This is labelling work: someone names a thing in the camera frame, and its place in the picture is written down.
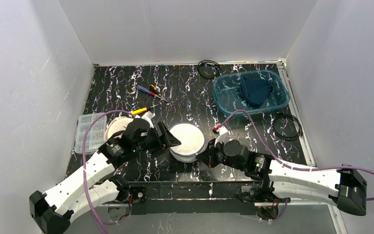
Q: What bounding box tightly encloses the white mesh bag blue trim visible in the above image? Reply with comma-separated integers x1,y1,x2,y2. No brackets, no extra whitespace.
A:
169,123,205,163

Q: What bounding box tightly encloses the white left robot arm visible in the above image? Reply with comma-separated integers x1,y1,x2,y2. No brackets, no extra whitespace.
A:
29,118,181,234

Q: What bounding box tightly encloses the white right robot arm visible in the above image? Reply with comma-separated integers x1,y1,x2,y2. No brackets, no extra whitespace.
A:
196,140,367,216

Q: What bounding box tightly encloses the white mesh bag tan trim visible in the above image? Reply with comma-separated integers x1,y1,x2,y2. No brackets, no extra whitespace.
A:
104,117,133,142

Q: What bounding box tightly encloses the dark blue bra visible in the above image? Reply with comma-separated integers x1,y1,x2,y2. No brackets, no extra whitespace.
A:
240,77,272,106

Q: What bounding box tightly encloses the clear plastic screw box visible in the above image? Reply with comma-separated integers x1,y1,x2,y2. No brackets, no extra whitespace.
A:
74,113,107,155

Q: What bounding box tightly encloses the teal plastic bin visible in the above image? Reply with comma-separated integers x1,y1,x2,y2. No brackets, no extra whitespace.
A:
212,70,290,116

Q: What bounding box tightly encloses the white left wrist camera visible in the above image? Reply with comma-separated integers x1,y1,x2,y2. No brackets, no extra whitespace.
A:
135,111,155,128

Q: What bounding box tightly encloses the yellow handled screwdriver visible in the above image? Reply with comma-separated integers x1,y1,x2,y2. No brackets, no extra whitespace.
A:
131,104,158,115

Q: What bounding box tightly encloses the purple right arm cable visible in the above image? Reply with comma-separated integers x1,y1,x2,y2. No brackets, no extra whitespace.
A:
217,110,374,223

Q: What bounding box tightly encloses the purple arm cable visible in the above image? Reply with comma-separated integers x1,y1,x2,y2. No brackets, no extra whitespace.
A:
82,110,136,234
217,110,374,223

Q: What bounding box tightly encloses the blue handled screwdriver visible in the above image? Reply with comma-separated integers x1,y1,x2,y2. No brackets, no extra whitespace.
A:
136,85,168,102

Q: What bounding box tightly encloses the black orange handled screwdriver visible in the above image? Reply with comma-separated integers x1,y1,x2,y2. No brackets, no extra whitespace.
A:
149,84,166,101

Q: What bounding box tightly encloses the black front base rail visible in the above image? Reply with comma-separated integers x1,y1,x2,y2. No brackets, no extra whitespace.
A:
80,180,291,216

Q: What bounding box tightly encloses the black cable coil right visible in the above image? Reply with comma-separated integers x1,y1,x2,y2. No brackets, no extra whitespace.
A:
272,114,303,142

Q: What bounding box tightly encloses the black cable coil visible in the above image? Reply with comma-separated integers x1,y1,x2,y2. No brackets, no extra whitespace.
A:
272,114,303,142
197,59,222,80

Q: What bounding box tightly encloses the black cable coil back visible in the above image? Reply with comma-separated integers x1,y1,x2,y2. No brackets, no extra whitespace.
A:
197,59,222,80

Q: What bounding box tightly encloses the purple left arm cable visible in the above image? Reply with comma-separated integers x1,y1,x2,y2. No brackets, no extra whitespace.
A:
82,110,136,234

